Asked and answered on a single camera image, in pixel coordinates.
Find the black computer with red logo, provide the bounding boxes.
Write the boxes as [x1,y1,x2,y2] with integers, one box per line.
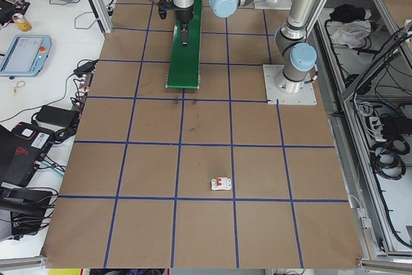
[5,121,55,188]

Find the black power brick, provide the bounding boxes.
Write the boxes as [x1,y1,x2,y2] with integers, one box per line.
[33,104,80,127]

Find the black power adapter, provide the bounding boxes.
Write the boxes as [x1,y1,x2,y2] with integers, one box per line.
[73,59,100,75]

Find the black electronics board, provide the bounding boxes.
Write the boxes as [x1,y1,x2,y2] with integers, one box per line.
[0,0,30,26]

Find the aluminium profile bar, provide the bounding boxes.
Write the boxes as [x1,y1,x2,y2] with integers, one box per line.
[0,254,48,270]
[355,256,412,270]

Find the yellow drink can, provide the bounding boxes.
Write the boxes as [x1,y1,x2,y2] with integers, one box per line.
[12,13,33,32]

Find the aluminium profile post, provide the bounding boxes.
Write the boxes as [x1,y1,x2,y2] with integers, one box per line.
[72,0,113,35]

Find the white cloth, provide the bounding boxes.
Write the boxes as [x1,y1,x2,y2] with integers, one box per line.
[331,19,374,49]

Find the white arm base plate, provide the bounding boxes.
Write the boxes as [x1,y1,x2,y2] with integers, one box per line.
[254,0,295,11]
[262,64,319,107]

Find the light blue teach pendant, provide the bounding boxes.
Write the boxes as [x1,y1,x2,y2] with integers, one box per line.
[0,34,52,79]

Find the black coiled cable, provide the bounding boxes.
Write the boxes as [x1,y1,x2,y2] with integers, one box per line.
[369,146,408,181]

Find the green belt conveyor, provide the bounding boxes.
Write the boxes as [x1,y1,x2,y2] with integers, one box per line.
[165,0,206,91]

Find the white red circuit breaker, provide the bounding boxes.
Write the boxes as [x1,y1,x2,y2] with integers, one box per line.
[210,176,233,192]

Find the metal V-shaped bar frame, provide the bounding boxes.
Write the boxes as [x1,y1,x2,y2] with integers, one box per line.
[315,0,412,256]

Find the black cloth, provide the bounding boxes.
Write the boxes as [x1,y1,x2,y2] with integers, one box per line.
[328,3,368,22]

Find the black docking device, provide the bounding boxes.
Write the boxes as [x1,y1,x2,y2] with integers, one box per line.
[0,187,57,242]

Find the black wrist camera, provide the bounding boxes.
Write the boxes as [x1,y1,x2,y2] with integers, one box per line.
[156,0,175,21]

